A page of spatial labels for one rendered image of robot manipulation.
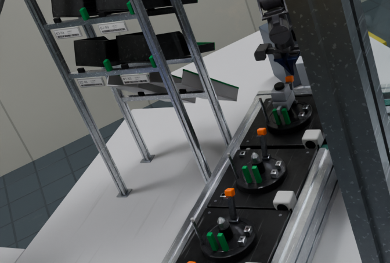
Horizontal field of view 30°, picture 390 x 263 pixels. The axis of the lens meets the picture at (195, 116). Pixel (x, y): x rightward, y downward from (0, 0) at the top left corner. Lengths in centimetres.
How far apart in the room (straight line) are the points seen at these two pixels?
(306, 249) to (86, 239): 72
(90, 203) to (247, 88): 70
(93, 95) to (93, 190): 211
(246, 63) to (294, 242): 115
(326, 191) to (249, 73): 87
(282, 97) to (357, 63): 146
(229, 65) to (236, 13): 180
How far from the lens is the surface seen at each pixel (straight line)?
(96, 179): 245
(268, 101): 226
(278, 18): 202
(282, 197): 184
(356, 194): 70
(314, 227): 185
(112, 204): 229
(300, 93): 227
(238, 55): 283
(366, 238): 73
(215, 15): 452
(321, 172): 193
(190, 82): 209
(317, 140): 201
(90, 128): 217
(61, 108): 447
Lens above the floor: 212
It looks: 30 degrees down
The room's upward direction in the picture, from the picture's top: 22 degrees counter-clockwise
